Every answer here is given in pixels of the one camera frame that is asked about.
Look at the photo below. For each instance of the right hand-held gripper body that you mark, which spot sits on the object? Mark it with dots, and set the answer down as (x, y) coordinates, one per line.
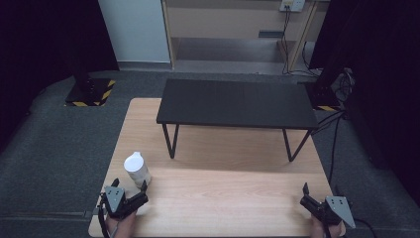
(332, 210)

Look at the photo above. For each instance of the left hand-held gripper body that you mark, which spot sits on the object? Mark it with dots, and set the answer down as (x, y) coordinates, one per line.
(116, 202)

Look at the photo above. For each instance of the white plastic bottle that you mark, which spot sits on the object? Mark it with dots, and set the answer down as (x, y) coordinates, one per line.
(137, 168)

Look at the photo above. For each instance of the person's right hand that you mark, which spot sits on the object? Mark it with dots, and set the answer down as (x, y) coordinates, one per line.
(318, 228)

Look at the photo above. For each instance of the person's left hand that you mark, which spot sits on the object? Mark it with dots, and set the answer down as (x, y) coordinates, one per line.
(123, 226)

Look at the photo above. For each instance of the black stand with striped base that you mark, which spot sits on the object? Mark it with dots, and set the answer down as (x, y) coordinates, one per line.
(89, 91)
(325, 94)

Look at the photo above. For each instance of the black metal-legged riser shelf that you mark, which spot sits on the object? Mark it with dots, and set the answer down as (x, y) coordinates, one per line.
(236, 102)

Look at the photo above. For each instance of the white panel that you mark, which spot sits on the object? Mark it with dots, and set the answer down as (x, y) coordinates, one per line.
(135, 29)

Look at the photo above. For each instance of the white wall socket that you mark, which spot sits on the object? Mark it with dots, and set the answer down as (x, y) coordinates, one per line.
(292, 5)

